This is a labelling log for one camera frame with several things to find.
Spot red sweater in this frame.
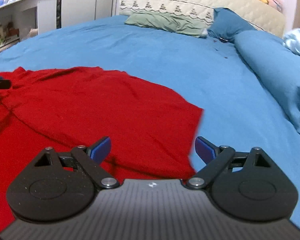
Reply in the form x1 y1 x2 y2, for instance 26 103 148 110
0 67 203 232

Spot blue bed sheet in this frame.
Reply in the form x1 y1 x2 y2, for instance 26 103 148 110
0 16 300 227

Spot white desk shelf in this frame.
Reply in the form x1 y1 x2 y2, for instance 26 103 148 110
0 0 57 40

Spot white grey wardrobe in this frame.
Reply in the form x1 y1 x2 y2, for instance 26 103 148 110
57 0 116 29

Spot blue folded duvet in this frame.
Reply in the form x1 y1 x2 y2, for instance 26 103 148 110
234 30 300 134

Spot light blue blanket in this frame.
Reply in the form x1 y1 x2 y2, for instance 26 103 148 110
283 28 300 56

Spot dark blue pillow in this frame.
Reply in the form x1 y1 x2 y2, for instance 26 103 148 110
207 8 256 43

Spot green pillow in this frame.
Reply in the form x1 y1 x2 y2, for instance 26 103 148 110
125 11 208 38

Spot light pink plush toy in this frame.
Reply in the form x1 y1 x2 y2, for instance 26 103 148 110
268 0 283 12

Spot beige quilted headboard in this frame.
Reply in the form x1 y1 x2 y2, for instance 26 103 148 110
116 0 285 37

